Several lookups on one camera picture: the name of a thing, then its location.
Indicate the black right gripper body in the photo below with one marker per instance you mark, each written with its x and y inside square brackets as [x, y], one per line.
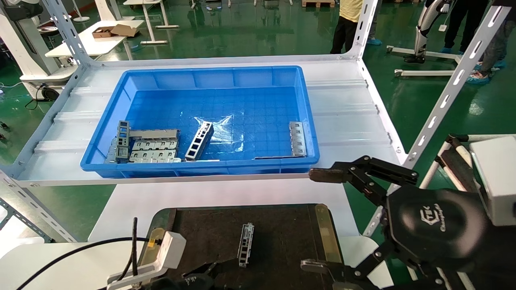
[439, 225]

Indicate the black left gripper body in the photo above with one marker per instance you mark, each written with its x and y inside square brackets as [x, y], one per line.
[177, 283]

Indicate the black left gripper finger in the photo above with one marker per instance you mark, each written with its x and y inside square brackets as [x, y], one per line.
[210, 269]

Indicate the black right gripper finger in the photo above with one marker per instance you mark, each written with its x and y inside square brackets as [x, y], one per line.
[322, 175]
[371, 262]

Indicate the long grey metal channel part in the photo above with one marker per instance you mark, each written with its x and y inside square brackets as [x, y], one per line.
[246, 245]

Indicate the white robot base machine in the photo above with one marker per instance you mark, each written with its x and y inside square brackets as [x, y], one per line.
[20, 48]

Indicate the black container tray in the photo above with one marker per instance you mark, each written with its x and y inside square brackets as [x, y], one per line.
[282, 241]

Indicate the flat slotted metal plate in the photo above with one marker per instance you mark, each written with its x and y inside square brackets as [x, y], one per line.
[155, 145]
[155, 156]
[297, 139]

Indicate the thin metal strip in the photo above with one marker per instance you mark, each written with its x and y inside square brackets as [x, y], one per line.
[278, 157]

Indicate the white black tube stand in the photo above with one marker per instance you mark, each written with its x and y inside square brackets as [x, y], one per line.
[453, 163]

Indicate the clear plastic film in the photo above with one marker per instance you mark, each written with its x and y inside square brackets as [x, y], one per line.
[223, 129]

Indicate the blue plastic bin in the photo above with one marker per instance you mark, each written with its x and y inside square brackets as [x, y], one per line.
[242, 80]

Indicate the person in yellow shirt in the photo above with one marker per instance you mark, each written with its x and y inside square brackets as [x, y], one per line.
[342, 36]

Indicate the person in light grey trousers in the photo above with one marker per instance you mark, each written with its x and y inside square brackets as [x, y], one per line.
[375, 41]

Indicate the long grey metal bar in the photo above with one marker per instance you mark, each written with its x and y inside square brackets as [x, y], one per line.
[155, 134]

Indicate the wooden pallet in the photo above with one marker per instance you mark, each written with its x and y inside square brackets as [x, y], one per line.
[318, 3]

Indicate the white black humanoid robot leg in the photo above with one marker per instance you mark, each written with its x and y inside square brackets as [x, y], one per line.
[421, 28]

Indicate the person with colourful shoes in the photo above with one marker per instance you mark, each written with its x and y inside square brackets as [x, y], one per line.
[500, 48]

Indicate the person in black trousers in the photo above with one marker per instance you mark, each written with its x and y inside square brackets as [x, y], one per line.
[463, 20]

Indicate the white table with legs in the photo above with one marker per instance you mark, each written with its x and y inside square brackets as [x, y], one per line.
[150, 24]

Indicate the white work table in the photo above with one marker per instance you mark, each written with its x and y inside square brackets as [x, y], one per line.
[92, 46]

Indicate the open cardboard box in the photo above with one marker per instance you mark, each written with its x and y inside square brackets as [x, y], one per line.
[102, 32]

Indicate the white floor stand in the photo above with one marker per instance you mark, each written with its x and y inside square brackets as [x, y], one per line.
[80, 18]

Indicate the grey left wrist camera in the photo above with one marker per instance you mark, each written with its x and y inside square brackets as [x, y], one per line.
[173, 249]

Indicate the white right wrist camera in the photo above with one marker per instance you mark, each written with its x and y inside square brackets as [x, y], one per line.
[498, 181]

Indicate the metal frame part with windows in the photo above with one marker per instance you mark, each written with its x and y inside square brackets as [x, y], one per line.
[199, 141]

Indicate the white floor frame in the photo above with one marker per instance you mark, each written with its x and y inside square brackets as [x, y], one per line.
[427, 73]

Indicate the grey perforated metal bracket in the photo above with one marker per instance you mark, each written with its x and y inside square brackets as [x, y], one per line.
[123, 137]

